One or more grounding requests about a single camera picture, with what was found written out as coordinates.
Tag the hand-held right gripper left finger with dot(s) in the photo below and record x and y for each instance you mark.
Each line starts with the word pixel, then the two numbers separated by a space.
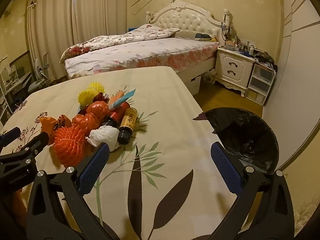
pixel 93 165

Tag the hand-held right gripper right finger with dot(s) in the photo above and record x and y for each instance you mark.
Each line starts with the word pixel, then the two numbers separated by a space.
pixel 225 165

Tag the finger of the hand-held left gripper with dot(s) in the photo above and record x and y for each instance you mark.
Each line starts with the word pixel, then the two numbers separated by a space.
pixel 10 133
pixel 37 141

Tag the orange plastic bag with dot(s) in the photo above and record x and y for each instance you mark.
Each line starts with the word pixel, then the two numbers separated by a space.
pixel 47 125
pixel 100 108
pixel 86 122

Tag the orange foam net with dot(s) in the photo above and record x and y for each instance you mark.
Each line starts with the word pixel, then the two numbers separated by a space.
pixel 67 145

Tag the white tissue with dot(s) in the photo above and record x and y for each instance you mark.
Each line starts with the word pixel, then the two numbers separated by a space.
pixel 103 135

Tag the brown orange wrapper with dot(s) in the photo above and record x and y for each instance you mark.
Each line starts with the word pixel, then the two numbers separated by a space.
pixel 62 121

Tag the bin with black liner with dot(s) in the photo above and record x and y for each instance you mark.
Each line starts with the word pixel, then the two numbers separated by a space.
pixel 245 135

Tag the red black tube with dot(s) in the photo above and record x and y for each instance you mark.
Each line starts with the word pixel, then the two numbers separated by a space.
pixel 116 116

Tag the yellow label brown bottle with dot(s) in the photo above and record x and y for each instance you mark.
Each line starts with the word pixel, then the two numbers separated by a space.
pixel 128 123

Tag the yellow foam net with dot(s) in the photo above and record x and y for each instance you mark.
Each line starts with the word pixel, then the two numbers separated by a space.
pixel 86 97
pixel 97 87

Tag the teal white toothpaste box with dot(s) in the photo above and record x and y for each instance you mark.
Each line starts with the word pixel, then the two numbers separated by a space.
pixel 122 100

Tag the orange paper packet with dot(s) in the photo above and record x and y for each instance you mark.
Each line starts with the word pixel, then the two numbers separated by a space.
pixel 118 95

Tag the cluttered desk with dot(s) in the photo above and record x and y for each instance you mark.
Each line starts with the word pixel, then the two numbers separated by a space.
pixel 12 85

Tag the grey office chair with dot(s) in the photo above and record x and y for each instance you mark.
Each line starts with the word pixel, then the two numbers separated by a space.
pixel 41 72

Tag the white underbed box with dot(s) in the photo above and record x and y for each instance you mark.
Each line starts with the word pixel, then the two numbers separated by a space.
pixel 192 83

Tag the plastic drawer unit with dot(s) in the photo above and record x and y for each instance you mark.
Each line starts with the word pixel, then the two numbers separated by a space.
pixel 260 82

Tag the cream leaf print cloth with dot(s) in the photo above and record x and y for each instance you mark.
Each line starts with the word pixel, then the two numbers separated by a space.
pixel 162 100

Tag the clear plastic bag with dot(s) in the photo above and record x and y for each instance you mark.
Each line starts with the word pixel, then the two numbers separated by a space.
pixel 208 76

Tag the white nightstand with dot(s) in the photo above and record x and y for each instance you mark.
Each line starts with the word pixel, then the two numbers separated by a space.
pixel 232 67

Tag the cream curtain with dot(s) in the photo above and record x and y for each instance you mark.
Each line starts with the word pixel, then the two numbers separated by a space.
pixel 50 30
pixel 100 10

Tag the dark cloth pile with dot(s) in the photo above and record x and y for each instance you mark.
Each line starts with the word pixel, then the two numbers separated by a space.
pixel 265 57

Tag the cluster of small bottles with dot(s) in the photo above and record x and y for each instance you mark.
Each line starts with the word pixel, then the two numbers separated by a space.
pixel 237 46

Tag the white sliding wardrobe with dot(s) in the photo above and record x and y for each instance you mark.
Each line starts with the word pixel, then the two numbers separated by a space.
pixel 295 67

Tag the floral bed sheet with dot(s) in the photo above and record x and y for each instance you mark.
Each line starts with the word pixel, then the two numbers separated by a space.
pixel 150 52

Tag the floral quilt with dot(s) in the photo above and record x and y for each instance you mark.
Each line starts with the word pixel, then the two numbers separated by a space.
pixel 112 40

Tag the pillow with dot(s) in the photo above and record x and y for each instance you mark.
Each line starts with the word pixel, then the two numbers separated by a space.
pixel 186 33

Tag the white bed with tufted headboard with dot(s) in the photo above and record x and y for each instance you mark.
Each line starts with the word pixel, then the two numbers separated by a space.
pixel 185 17

